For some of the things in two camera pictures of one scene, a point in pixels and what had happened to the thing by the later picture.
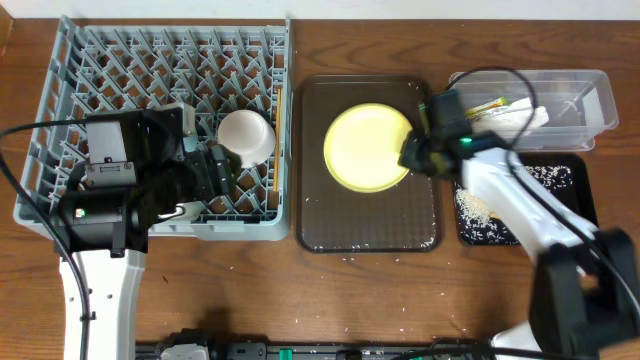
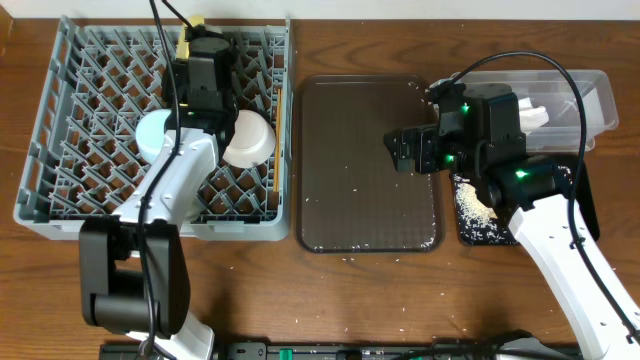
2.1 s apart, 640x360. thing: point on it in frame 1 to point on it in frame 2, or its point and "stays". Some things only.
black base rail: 441,349 stays
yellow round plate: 363,145 to 183,47
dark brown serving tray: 334,218 stays
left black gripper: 218,169 to 201,30
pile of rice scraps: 478,222 stays
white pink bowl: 249,133 stays
